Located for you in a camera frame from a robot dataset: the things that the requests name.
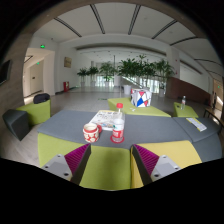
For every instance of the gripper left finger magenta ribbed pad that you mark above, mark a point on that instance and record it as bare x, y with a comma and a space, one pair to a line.
70, 166

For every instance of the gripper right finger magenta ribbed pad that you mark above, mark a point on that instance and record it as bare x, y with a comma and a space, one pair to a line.
151, 166

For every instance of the clear water bottle red cap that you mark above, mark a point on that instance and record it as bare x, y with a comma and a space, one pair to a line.
118, 123

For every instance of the distant clear water bottle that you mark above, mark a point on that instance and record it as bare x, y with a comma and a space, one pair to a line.
183, 102

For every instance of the green seat cushion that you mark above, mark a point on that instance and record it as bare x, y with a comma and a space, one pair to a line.
107, 168

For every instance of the red white patterned mug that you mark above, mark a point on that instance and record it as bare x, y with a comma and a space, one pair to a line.
91, 132

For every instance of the yellow seat cushion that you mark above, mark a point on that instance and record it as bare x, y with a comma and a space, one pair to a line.
182, 153

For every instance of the red round coaster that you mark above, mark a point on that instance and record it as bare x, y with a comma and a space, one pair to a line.
116, 140

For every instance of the open magazine on sofa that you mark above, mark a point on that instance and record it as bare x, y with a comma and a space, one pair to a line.
105, 119

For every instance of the green ottoman under box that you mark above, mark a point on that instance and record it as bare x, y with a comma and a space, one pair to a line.
130, 109

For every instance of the folded yellow white newspaper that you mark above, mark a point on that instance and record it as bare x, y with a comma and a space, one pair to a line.
199, 126

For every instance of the green armchair at left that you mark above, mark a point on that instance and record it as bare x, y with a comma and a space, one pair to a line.
37, 113

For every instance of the white red blue geometric box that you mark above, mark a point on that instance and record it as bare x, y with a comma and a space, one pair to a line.
141, 97

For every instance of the green ottoman under far bottle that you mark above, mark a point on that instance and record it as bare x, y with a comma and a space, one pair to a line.
187, 111

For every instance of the grey modular sofa seat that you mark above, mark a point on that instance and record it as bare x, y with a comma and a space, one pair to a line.
68, 125

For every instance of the dark grey stool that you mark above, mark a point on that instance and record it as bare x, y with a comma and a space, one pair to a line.
17, 122

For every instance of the black bag on armchair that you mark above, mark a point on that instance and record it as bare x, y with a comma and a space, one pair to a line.
39, 98

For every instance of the red fire extinguisher box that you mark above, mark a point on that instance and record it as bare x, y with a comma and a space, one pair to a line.
66, 86

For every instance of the row of potted plants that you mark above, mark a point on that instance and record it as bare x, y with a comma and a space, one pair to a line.
130, 68

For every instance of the yellow wall poster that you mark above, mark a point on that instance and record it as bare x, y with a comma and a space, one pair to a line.
67, 62

